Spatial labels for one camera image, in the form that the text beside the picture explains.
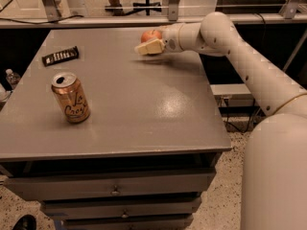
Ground black office chair base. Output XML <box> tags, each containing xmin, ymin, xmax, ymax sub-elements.
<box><xmin>132</xmin><ymin>0</ymin><xmax>162</xmax><ymax>16</ymax></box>

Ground orange LaCroix soda can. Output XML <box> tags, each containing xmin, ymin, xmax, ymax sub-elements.
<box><xmin>51</xmin><ymin>72</ymin><xmax>90</xmax><ymax>124</ymax></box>

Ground middle grey drawer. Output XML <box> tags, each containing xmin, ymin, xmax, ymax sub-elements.
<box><xmin>42</xmin><ymin>195</ymin><xmax>201</xmax><ymax>219</ymax></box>

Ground top grey drawer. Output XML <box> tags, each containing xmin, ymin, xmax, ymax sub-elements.
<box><xmin>4</xmin><ymin>168</ymin><xmax>215</xmax><ymax>201</ymax></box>

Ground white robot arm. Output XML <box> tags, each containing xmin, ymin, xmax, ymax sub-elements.
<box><xmin>135</xmin><ymin>11</ymin><xmax>307</xmax><ymax>230</ymax></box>

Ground low aluminium rail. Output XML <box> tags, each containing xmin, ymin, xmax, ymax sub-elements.
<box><xmin>210</xmin><ymin>83</ymin><xmax>256</xmax><ymax>107</ymax></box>

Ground grey drawer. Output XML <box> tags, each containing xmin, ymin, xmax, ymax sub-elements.
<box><xmin>64</xmin><ymin>214</ymin><xmax>193</xmax><ymax>230</ymax></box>
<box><xmin>4</xmin><ymin>168</ymin><xmax>215</xmax><ymax>201</ymax></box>
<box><xmin>42</xmin><ymin>195</ymin><xmax>201</xmax><ymax>219</ymax></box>

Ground bottom grey drawer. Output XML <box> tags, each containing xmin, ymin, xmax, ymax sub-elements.
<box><xmin>64</xmin><ymin>214</ymin><xmax>193</xmax><ymax>230</ymax></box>

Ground red apple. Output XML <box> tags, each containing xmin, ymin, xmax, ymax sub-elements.
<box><xmin>141</xmin><ymin>30</ymin><xmax>162</xmax><ymax>42</ymax></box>

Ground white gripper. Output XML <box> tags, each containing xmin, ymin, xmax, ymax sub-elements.
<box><xmin>134</xmin><ymin>23</ymin><xmax>183</xmax><ymax>56</ymax></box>

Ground aluminium frame rail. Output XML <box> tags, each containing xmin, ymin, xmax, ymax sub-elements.
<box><xmin>0</xmin><ymin>13</ymin><xmax>307</xmax><ymax>29</ymax></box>

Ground black cables under rail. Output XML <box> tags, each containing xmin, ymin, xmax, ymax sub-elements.
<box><xmin>224</xmin><ymin>96</ymin><xmax>264</xmax><ymax>134</ymax></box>

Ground grey drawer cabinet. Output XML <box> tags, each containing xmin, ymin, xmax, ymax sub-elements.
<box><xmin>0</xmin><ymin>26</ymin><xmax>232</xmax><ymax>230</ymax></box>

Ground black shoe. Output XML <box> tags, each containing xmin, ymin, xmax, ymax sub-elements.
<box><xmin>12</xmin><ymin>215</ymin><xmax>36</xmax><ymax>230</ymax></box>

